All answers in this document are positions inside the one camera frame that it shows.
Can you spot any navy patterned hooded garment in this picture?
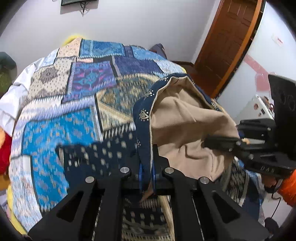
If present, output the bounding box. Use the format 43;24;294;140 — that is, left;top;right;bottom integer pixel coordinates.
56;74;261;240

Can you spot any white appliance with stickers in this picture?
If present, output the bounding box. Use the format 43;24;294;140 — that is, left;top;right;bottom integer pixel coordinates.
234;94;274;124

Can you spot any blue patchwork bedspread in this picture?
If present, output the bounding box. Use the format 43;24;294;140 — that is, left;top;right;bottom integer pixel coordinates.
9;38;185;231

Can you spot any brown wooden door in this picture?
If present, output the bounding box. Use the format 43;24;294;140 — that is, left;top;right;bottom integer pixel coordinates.
194;0;262;98

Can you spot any red plush toy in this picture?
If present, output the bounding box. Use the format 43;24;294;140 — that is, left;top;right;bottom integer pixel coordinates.
0;133;12;175

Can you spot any white pillow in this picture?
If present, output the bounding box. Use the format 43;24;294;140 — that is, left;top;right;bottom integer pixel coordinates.
1;57;45;137

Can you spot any yellow headboard cushion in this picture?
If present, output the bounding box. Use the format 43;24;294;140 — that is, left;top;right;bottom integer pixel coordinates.
62;34;83;46

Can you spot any small black wall monitor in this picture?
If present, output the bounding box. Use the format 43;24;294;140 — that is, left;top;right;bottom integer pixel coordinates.
61;0;81;6

